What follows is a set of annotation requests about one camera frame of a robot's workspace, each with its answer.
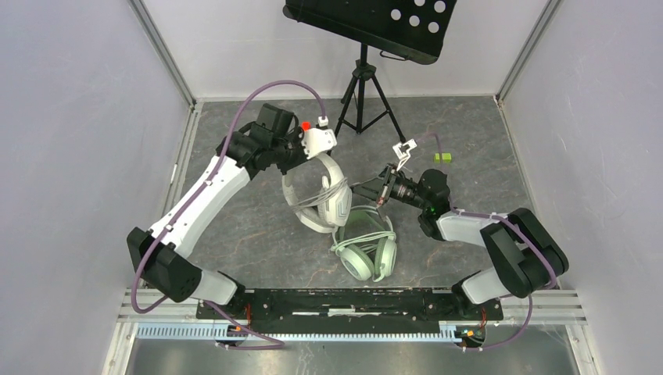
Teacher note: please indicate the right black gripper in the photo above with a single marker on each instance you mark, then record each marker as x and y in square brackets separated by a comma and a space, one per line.
[377, 188]

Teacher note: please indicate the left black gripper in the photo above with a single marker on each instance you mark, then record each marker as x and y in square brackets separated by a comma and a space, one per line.
[297, 136]

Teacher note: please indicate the white grey headphones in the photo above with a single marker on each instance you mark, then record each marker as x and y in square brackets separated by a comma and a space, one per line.
[329, 209]

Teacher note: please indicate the green headphones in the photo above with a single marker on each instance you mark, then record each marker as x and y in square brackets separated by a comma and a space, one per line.
[370, 256]

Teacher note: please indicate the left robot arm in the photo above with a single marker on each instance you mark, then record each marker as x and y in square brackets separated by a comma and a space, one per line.
[160, 254]

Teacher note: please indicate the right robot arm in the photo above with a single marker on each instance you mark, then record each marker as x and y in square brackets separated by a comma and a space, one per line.
[525, 258]

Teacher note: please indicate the green small block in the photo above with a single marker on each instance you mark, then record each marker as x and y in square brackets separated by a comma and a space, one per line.
[443, 157]

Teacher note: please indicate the black music stand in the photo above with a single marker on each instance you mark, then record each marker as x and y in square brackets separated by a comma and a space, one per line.
[402, 30]

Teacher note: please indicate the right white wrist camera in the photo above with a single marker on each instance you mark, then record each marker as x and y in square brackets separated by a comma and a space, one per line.
[403, 152]

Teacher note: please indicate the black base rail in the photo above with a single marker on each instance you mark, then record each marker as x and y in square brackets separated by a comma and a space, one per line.
[409, 310]

